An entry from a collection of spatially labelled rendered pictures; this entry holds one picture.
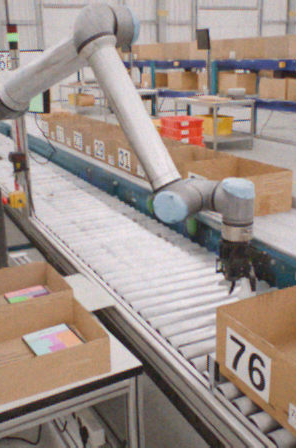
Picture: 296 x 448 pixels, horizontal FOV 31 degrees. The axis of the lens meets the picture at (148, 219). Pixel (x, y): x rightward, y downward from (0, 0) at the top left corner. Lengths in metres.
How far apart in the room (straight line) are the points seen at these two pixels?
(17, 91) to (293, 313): 1.17
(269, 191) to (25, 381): 1.29
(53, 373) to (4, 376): 0.12
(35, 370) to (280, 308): 0.65
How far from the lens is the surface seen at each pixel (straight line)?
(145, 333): 1.61
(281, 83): 8.59
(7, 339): 1.61
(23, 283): 1.90
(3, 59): 3.02
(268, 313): 1.47
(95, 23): 1.58
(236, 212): 1.52
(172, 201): 1.44
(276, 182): 2.25
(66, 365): 1.37
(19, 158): 2.63
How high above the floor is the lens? 1.52
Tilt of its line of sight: 17 degrees down
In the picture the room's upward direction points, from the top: 2 degrees counter-clockwise
